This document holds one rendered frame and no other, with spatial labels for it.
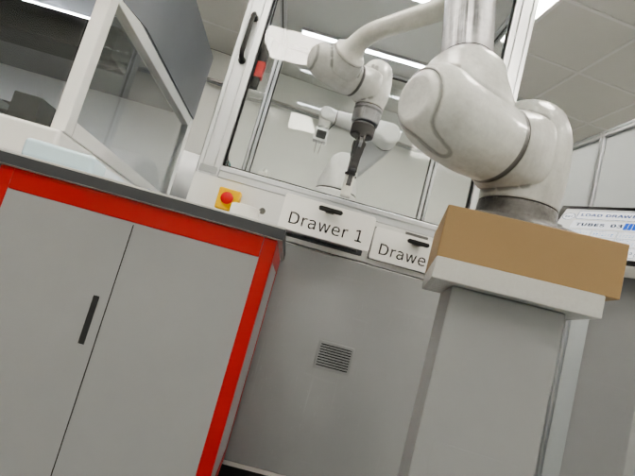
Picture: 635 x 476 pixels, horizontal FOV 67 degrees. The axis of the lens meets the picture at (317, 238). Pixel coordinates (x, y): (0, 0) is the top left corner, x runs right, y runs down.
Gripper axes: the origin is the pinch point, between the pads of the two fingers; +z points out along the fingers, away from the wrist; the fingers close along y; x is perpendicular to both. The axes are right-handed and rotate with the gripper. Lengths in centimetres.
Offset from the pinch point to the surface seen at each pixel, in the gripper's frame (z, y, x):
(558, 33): -180, 151, -120
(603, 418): 47, -6, -89
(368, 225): 9.8, 1.1, -9.4
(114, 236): 35, -43, 47
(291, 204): 10.0, 1.0, 15.1
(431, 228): 2.0, 16.0, -32.6
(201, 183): 9, 16, 47
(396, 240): 9.7, 14.4, -21.6
